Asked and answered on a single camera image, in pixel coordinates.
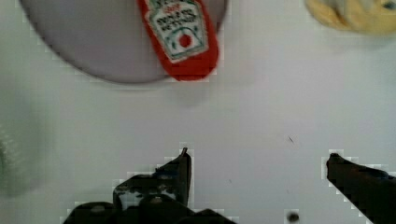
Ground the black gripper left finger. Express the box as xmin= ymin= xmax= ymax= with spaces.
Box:
xmin=64 ymin=148 xmax=236 ymax=224

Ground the red ketchup bottle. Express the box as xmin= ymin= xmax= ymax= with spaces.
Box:
xmin=135 ymin=0 xmax=219 ymax=81

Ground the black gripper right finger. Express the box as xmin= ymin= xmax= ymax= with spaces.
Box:
xmin=326 ymin=153 xmax=396 ymax=224

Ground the green perforated colander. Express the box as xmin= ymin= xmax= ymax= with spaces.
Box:
xmin=0 ymin=124 xmax=31 ymax=198

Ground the grey round plate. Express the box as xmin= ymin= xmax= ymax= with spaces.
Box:
xmin=18 ymin=0 xmax=230 ymax=84

